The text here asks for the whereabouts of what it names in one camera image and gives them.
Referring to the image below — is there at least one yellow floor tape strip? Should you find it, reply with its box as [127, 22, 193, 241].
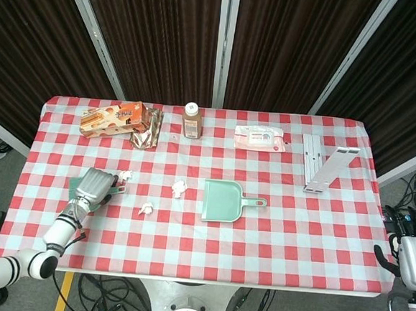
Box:
[53, 271, 76, 311]

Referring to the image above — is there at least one pink wet wipes pack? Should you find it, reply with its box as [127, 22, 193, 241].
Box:
[232, 123, 287, 154]

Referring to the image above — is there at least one grey metal partition post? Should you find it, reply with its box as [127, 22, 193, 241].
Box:
[308, 0, 408, 123]
[52, 0, 134, 101]
[211, 0, 241, 110]

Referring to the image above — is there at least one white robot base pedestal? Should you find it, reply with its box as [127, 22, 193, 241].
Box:
[134, 275, 246, 311]

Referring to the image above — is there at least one silver folding laptop stand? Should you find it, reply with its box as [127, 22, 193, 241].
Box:
[297, 133, 362, 198]

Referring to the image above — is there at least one green plastic dustpan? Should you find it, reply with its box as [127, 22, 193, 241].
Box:
[200, 178, 270, 227]

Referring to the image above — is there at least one orange biscuit box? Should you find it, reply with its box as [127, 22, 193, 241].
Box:
[78, 97, 152, 144]

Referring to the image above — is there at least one white paper ball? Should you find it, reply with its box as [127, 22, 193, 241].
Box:
[138, 200, 154, 217]
[170, 179, 190, 200]
[117, 169, 136, 185]

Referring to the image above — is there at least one brown drink bottle white cap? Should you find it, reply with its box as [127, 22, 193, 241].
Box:
[180, 102, 205, 140]

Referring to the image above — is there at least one dark brown pleated curtain panel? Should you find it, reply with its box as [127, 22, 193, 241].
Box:
[0, 0, 124, 154]
[70, 0, 223, 108]
[316, 0, 416, 180]
[224, 0, 390, 121]

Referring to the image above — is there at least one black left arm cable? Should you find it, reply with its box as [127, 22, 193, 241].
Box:
[64, 201, 91, 254]

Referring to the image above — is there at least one grey metal partition rail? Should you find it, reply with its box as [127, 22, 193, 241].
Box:
[0, 110, 34, 159]
[376, 157, 416, 189]

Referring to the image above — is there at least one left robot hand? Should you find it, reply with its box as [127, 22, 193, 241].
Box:
[72, 165, 121, 210]

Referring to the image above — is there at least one green hand brush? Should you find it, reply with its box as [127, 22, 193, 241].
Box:
[68, 175, 127, 205]

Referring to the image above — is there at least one red white checkered tablecloth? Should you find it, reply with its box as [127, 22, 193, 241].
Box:
[0, 90, 408, 297]

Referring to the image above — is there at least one brown foil snack packet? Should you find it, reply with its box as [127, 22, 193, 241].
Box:
[129, 105, 165, 152]

